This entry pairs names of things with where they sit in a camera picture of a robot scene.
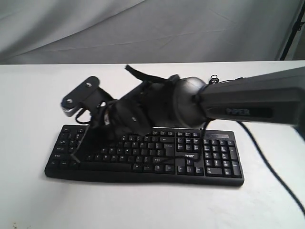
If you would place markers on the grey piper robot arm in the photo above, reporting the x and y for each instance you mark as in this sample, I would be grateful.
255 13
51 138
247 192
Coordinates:
277 97

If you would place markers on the black tripod stand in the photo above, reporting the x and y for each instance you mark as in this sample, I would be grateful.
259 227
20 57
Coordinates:
293 37

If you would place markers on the grey backdrop cloth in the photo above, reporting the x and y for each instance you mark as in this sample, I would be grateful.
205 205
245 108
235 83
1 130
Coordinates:
144 31

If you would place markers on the black acer keyboard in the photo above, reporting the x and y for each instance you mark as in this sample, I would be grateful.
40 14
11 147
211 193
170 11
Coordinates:
166 155

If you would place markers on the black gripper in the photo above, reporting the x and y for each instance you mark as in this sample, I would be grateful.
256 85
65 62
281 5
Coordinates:
146 106

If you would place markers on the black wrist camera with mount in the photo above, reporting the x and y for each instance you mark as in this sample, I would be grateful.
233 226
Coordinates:
87 95

